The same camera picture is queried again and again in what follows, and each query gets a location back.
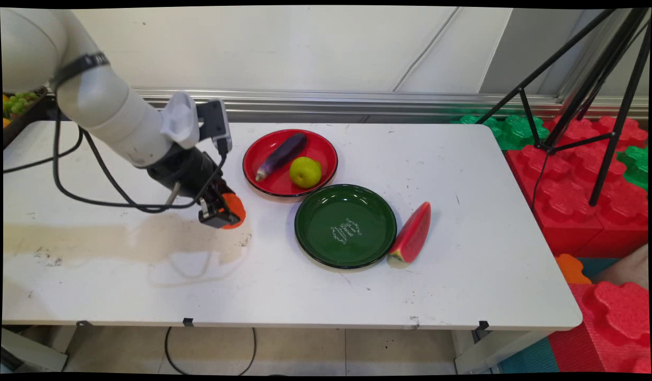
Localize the orange foam block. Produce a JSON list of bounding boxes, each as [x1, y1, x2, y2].
[[555, 254, 592, 285]]

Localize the black cable under table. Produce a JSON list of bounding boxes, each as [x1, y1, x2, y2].
[[164, 327, 257, 376]]

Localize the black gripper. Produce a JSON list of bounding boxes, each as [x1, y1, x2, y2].
[[146, 146, 241, 230]]

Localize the dark green round plate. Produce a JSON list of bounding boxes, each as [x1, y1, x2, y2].
[[294, 184, 397, 269]]

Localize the teal foam floor mat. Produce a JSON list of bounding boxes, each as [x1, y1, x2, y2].
[[498, 338, 560, 374]]

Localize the black looping camera cable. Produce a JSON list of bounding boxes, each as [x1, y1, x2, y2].
[[52, 101, 229, 214]]

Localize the green toy apple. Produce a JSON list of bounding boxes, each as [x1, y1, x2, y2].
[[289, 156, 322, 189]]

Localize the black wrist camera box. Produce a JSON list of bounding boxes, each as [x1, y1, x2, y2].
[[196, 99, 233, 156]]

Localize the purple toy eggplant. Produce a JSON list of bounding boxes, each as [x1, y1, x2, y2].
[[255, 132, 309, 182]]

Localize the green foam block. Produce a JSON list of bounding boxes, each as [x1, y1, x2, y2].
[[450, 114, 550, 151], [617, 146, 649, 192]]

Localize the white table leg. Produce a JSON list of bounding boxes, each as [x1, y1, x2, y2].
[[2, 327, 70, 372], [453, 329, 550, 374]]

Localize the orange toy tangerine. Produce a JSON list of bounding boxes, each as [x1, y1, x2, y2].
[[220, 193, 247, 230]]

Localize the black tripod stand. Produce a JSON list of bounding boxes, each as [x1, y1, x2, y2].
[[477, 8, 652, 207]]

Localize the aluminium wall rail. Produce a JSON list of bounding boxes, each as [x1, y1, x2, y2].
[[130, 87, 649, 121]]

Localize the large red foam block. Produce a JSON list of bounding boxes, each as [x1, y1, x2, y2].
[[543, 115, 648, 155], [548, 282, 652, 374], [506, 144, 649, 258]]

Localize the dark wicker basket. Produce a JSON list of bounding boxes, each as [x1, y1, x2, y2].
[[2, 87, 58, 149]]

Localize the green toy grapes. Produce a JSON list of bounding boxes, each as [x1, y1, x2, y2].
[[3, 92, 39, 119]]

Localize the black trailing arm cable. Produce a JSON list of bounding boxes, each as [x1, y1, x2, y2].
[[3, 126, 85, 174]]

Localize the red toy watermelon slice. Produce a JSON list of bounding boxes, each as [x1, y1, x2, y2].
[[387, 202, 431, 266]]

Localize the red round plate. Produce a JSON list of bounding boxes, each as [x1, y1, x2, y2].
[[242, 129, 339, 198]]

